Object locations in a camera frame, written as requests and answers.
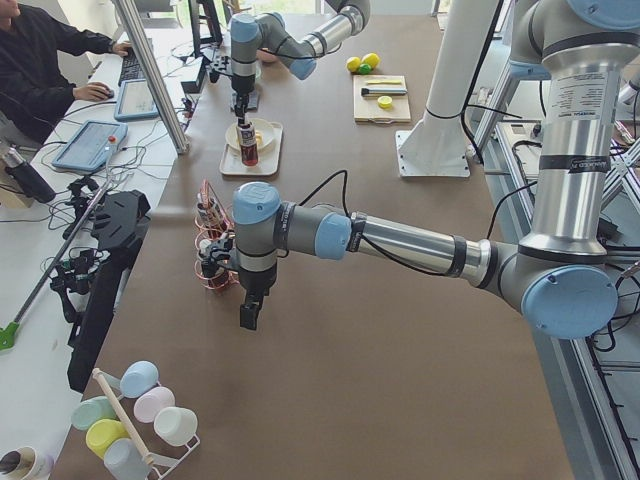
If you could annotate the cup rack with pastel cups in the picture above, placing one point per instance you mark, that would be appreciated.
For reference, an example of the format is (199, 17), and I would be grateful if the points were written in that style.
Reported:
(135, 426)

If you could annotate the aluminium frame post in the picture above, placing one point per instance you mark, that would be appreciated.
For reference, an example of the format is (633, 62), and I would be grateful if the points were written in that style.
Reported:
(133, 26)

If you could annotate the copper wire bottle rack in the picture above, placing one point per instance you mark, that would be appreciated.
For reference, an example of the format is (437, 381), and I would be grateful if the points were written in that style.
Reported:
(225, 279)

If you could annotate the yellow lemon near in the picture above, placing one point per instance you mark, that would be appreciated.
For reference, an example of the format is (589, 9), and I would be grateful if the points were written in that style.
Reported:
(353, 64)

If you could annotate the grey folded cloth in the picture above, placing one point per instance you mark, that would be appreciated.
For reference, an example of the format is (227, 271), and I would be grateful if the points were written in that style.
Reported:
(251, 104)

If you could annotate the yellow lemon far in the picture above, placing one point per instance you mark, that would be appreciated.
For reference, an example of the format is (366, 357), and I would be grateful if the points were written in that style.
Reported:
(371, 59)

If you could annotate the wooden cutting board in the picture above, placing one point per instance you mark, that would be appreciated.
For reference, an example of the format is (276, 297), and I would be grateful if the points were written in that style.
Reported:
(365, 109)

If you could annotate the person in black shirt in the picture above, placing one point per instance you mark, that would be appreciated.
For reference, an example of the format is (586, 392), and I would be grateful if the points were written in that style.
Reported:
(34, 93)

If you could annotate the half lemon slice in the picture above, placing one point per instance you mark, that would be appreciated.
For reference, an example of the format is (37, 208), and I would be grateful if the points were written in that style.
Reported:
(385, 102)

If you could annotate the teach pendant tablet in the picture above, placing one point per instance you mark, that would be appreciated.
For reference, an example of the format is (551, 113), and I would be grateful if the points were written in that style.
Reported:
(135, 101)
(93, 144)

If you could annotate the tea bottle rack back left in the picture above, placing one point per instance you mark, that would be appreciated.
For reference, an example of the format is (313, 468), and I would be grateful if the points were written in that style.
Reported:
(210, 216)

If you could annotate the tea bottle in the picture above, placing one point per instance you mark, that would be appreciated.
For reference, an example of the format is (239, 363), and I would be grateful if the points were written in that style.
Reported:
(247, 141)

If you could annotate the tea bottle rack back right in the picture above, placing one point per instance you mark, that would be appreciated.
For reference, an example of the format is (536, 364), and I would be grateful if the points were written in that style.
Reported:
(208, 265)

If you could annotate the green lime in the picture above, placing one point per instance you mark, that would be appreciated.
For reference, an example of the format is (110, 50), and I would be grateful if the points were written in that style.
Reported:
(364, 69)

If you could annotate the yellow lemon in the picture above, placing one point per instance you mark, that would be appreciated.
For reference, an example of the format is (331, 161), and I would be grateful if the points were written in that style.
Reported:
(353, 64)
(371, 59)

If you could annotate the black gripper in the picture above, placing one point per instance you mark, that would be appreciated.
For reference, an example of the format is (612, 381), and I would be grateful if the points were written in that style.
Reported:
(256, 280)
(242, 84)

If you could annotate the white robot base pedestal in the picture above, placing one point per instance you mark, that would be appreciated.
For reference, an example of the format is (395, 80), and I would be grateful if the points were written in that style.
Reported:
(436, 146)

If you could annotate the white serving tray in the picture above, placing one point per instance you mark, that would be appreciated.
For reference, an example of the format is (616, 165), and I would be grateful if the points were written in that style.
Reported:
(231, 164)

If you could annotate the white round plate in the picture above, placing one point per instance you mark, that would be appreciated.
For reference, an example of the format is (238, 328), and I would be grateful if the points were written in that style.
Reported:
(259, 124)

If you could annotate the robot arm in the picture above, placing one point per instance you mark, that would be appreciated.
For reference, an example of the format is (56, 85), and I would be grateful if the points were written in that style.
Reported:
(554, 276)
(250, 34)

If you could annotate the steel muddler black tip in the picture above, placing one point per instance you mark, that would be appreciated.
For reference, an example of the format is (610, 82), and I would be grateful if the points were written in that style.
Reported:
(382, 91)

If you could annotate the black keyboard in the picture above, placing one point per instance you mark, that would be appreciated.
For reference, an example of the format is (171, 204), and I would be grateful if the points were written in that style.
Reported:
(131, 68)

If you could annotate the tea bottle rack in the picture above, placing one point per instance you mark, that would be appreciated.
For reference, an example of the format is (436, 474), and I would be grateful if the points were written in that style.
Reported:
(208, 265)
(210, 216)

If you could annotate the black water bottle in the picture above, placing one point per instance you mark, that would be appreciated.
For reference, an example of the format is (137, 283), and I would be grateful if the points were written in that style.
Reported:
(32, 184)

